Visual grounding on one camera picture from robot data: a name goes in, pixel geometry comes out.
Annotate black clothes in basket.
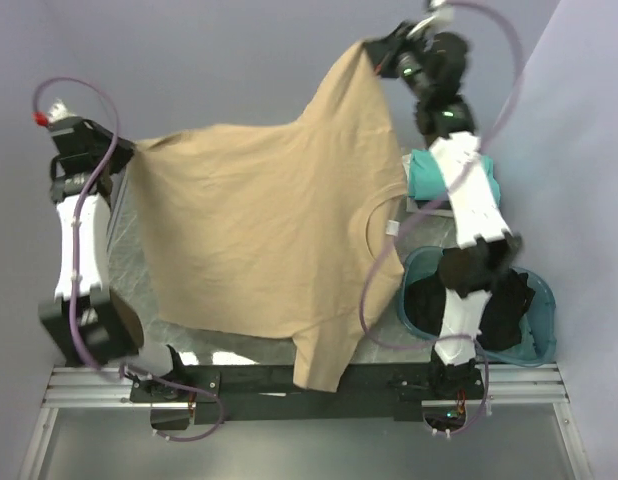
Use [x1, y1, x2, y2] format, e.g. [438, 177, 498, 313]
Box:
[404, 269, 535, 352]

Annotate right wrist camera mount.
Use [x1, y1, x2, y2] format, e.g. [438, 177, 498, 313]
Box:
[418, 0, 454, 30]

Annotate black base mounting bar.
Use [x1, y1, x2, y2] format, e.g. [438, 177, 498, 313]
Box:
[125, 363, 488, 432]

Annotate folded teal t-shirt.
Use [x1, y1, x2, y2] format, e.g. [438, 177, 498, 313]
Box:
[403, 150, 501, 217]

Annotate beige t-shirt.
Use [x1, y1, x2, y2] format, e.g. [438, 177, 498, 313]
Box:
[129, 43, 406, 392]

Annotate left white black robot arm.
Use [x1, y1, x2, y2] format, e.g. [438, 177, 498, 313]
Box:
[33, 112, 186, 389]

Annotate aluminium rail frame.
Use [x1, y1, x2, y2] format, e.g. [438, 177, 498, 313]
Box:
[38, 169, 573, 409]

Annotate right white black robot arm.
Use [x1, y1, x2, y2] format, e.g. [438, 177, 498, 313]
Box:
[364, 16, 522, 368]

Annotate teal plastic basket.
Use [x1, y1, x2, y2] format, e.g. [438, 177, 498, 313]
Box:
[396, 246, 556, 367]

